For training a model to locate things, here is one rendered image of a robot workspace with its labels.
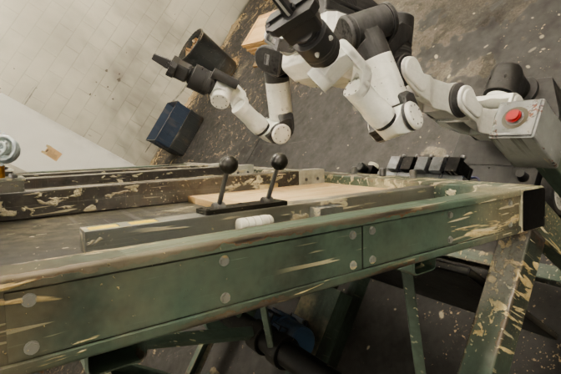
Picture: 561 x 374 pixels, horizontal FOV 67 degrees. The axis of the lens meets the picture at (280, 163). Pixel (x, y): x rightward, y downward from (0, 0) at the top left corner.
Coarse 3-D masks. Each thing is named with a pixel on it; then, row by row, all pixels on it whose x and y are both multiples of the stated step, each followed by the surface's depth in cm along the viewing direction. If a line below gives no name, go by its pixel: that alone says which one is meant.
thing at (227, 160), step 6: (228, 156) 82; (234, 156) 83; (222, 162) 82; (228, 162) 81; (234, 162) 82; (222, 168) 82; (228, 168) 81; (234, 168) 82; (228, 174) 84; (222, 180) 85; (222, 186) 85; (222, 192) 86; (222, 198) 86; (216, 204) 87; (222, 204) 88
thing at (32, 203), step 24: (0, 168) 107; (0, 192) 105; (24, 192) 108; (48, 192) 111; (72, 192) 114; (96, 192) 118; (120, 192) 121; (144, 192) 125; (168, 192) 129; (192, 192) 134; (216, 192) 139; (0, 216) 105; (24, 216) 108
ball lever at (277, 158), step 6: (276, 156) 89; (282, 156) 89; (270, 162) 89; (276, 162) 88; (282, 162) 88; (276, 168) 89; (282, 168) 89; (276, 174) 91; (270, 186) 92; (270, 192) 93; (264, 198) 94; (270, 198) 94
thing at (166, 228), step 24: (384, 192) 113; (408, 192) 119; (432, 192) 125; (168, 216) 84; (192, 216) 83; (216, 216) 85; (240, 216) 88; (288, 216) 95; (96, 240) 72; (120, 240) 74; (144, 240) 77
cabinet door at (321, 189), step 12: (228, 192) 140; (240, 192) 139; (252, 192) 140; (264, 192) 140; (276, 192) 139; (288, 192) 139; (300, 192) 138; (312, 192) 137; (324, 192) 136; (336, 192) 135; (348, 192) 135; (360, 192) 134; (204, 204) 123; (228, 204) 114
